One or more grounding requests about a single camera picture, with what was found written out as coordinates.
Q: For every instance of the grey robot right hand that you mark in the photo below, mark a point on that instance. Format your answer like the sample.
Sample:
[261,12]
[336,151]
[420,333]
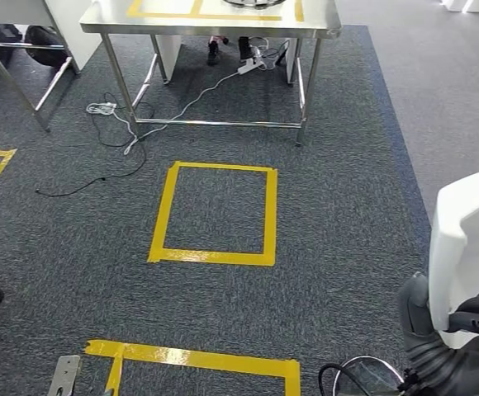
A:
[415,300]

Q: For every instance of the white plastic body panel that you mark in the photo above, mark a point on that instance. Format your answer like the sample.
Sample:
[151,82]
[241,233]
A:
[467,246]

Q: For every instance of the steel workbench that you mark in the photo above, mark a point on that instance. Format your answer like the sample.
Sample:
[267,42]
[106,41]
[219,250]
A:
[318,16]

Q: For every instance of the chrome round stanchion base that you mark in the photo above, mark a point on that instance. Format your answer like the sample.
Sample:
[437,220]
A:
[367,380]

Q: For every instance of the white power strip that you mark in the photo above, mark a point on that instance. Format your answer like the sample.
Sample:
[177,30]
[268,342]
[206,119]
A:
[249,66]

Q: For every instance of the yellow floor tape square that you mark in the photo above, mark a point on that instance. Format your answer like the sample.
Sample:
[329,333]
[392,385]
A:
[162,218]

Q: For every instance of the white cabinet desk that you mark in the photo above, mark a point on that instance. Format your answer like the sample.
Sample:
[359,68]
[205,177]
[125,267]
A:
[79,43]

